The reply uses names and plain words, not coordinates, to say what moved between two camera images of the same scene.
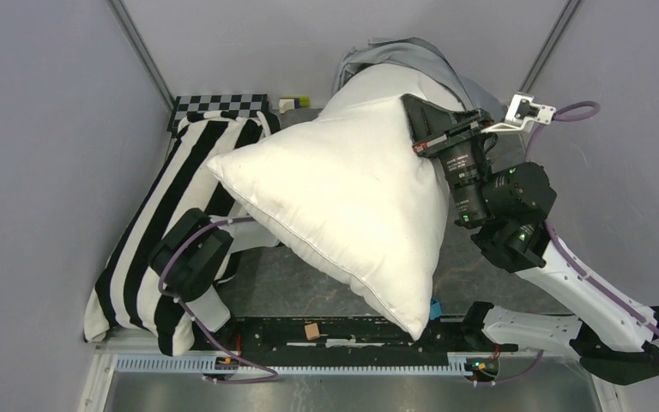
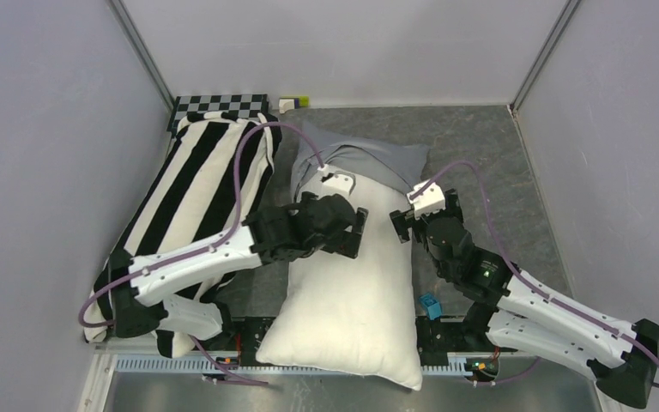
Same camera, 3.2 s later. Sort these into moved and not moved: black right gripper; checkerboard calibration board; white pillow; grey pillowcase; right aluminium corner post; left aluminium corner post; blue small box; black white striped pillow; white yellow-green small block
Moved: grey pillowcase; white pillow; black right gripper
Not moved: checkerboard calibration board; left aluminium corner post; white yellow-green small block; black white striped pillow; blue small box; right aluminium corner post
